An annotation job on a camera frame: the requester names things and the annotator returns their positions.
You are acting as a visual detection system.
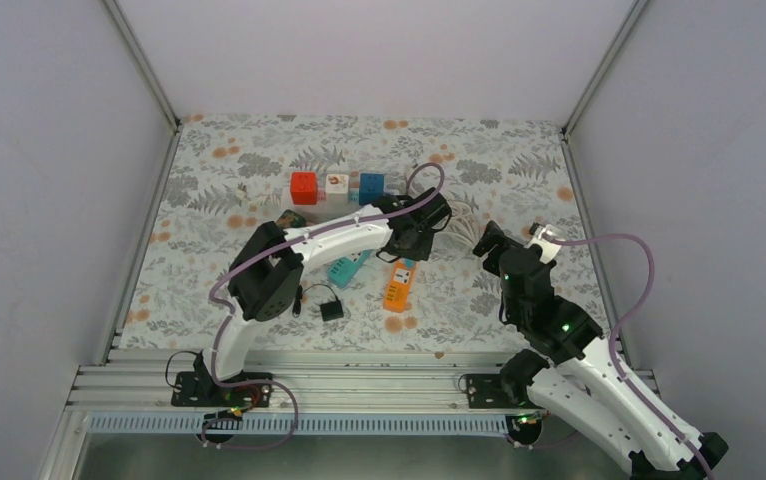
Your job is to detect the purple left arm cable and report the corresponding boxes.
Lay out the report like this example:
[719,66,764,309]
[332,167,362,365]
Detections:
[200,162,446,453]

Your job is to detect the floral patterned table mat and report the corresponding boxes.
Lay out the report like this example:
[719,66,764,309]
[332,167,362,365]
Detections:
[120,114,583,353]

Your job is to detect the aluminium corner frame post right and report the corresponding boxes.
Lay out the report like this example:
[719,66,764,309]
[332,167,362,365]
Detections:
[561,0,650,142]

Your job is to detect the dark green cube adapter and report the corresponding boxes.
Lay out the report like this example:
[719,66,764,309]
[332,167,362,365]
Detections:
[275,209,307,230]

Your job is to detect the aluminium front rail base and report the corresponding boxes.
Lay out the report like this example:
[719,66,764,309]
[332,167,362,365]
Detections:
[38,351,689,480]

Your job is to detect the black power adapter with cable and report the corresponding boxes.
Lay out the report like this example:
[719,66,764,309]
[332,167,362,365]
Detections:
[292,283,345,322]

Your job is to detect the white cube socket adapter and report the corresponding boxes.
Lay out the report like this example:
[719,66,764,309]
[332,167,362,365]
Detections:
[325,173,350,205]

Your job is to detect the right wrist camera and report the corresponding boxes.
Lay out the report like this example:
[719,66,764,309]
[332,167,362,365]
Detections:
[526,222,563,264]

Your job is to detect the aluminium corner frame post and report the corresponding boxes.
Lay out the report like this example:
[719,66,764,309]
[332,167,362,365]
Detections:
[561,0,650,142]
[101,0,180,132]

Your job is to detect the orange power strip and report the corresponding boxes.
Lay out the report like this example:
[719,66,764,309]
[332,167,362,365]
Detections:
[383,259,416,313]

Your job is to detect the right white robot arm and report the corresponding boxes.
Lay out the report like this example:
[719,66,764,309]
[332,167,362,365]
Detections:
[473,221,729,479]

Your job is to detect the white multicolour power strip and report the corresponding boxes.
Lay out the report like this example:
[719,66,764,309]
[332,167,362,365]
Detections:
[279,187,361,224]

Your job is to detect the blue cube socket adapter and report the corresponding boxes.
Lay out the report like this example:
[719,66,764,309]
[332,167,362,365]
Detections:
[357,173,385,206]

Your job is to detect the aluminium corner frame post left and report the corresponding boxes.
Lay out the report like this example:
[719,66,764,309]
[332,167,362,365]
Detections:
[101,0,180,132]

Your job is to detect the red cube socket adapter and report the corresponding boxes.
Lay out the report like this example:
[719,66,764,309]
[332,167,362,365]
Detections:
[289,171,318,205]

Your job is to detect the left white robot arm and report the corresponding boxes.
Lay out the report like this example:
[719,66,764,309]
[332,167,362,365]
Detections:
[197,188,453,405]

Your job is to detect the teal power strip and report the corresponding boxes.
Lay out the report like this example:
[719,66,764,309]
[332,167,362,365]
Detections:
[327,250,371,289]

